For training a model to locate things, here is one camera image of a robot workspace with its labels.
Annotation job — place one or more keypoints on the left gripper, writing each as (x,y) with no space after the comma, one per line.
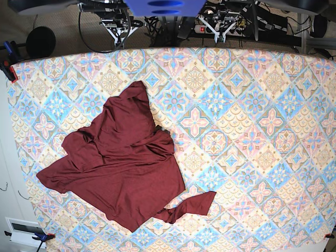
(222,16)

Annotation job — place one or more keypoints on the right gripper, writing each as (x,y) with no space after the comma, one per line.
(118,21)

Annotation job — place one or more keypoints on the dark red t-shirt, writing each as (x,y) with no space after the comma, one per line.
(124,166)

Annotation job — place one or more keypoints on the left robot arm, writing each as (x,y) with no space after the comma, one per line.
(301,7)

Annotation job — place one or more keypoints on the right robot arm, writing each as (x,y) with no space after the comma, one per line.
(42,7)

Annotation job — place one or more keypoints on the white power strip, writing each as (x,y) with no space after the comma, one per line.
(203,29)

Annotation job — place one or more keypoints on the black round object right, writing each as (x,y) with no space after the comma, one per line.
(319,26)

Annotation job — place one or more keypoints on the patterned tablecloth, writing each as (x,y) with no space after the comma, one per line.
(256,127)

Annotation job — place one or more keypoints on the blue clamp lower left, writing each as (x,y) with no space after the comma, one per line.
(39,237)

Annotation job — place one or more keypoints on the orange clamp lower right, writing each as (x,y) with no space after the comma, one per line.
(329,236)

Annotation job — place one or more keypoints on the white wall outlet box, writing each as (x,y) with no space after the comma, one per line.
(22,232)

